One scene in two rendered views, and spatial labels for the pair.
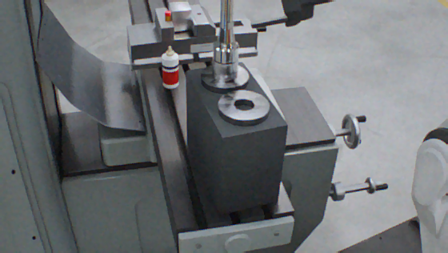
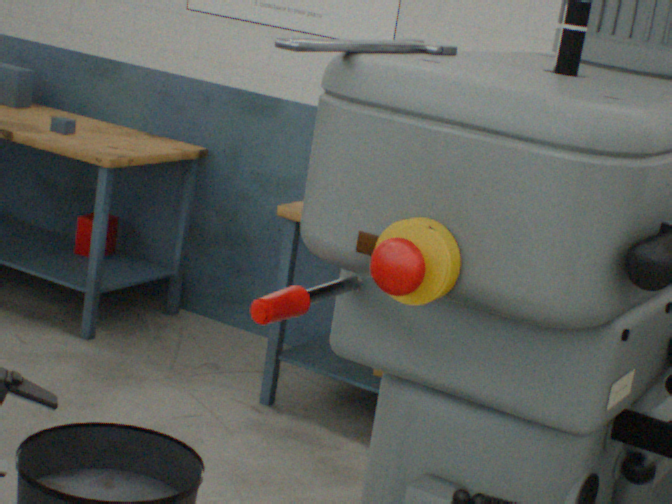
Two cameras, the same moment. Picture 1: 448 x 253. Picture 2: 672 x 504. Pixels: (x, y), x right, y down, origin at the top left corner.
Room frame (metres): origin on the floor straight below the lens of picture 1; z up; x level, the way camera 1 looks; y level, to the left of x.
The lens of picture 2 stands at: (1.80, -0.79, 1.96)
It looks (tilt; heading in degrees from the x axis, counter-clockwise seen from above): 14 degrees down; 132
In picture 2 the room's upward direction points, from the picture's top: 9 degrees clockwise
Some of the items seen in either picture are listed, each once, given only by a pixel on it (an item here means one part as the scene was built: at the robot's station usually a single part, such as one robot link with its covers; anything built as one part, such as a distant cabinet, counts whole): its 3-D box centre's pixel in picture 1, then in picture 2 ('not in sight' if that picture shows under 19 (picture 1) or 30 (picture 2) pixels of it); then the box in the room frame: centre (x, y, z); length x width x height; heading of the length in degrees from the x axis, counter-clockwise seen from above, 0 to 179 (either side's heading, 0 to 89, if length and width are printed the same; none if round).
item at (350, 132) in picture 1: (341, 132); not in sight; (1.33, -0.38, 0.63); 0.16 x 0.12 x 0.12; 104
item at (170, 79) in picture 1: (170, 66); not in sight; (1.12, 0.14, 0.99); 0.04 x 0.04 x 0.11
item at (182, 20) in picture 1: (180, 15); not in sight; (1.29, 0.13, 1.04); 0.06 x 0.05 x 0.06; 16
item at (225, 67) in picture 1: (225, 62); not in sight; (0.85, 0.00, 1.16); 0.05 x 0.05 x 0.06
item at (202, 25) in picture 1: (200, 20); not in sight; (1.30, 0.07, 1.02); 0.12 x 0.06 x 0.04; 16
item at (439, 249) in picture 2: not in sight; (416, 261); (1.26, -0.12, 1.76); 0.06 x 0.02 x 0.06; 14
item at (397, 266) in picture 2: not in sight; (401, 265); (1.27, -0.14, 1.76); 0.04 x 0.03 x 0.04; 14
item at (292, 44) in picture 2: not in sight; (369, 45); (1.15, -0.07, 1.89); 0.24 x 0.04 x 0.01; 105
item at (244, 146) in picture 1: (232, 133); not in sight; (0.80, -0.02, 1.03); 0.22 x 0.12 x 0.20; 20
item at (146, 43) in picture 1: (190, 32); not in sight; (1.30, 0.10, 0.99); 0.35 x 0.15 x 0.11; 106
